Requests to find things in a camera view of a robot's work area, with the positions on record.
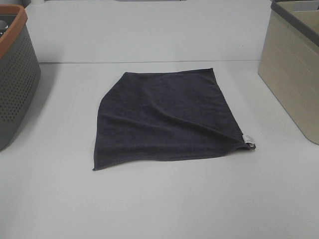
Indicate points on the dark grey towel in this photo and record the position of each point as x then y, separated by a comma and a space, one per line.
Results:
165, 117

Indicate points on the beige basket grey rim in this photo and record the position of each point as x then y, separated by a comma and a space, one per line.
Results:
289, 63

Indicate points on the grey perforated basket orange rim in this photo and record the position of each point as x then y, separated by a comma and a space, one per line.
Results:
19, 71

